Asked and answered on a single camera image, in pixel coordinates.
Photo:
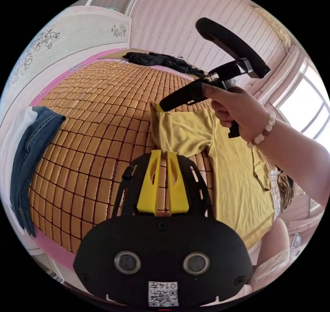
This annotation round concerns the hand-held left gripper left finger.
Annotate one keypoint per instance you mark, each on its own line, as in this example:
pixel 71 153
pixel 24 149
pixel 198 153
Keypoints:
pixel 147 188

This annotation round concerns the person's right hand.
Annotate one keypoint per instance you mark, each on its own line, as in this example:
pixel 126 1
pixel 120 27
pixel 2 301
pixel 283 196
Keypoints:
pixel 239 110

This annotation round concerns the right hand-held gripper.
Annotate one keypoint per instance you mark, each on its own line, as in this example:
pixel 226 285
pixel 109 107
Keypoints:
pixel 185 95

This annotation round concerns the pile of black clothes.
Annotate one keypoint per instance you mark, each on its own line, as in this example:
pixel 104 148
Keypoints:
pixel 165 60

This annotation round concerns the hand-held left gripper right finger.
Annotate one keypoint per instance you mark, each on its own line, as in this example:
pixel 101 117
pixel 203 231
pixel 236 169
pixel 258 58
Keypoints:
pixel 178 188

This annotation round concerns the pile of clothes with jeans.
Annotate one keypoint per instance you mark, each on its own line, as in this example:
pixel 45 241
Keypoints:
pixel 28 152

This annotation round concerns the person's right forearm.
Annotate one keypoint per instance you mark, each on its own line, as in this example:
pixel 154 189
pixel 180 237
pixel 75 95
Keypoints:
pixel 299 157

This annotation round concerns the window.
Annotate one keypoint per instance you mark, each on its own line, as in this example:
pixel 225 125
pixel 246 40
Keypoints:
pixel 299 103

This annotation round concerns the bed with woven mat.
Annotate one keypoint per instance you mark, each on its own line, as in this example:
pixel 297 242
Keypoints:
pixel 103 116

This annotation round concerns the white flowered cupboard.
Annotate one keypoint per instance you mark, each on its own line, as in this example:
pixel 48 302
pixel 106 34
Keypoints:
pixel 64 48

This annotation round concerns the yellow short sleeve shirt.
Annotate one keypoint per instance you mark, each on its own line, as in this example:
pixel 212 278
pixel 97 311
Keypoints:
pixel 232 177

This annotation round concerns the person's body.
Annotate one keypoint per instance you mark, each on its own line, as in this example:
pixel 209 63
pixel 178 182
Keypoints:
pixel 274 247

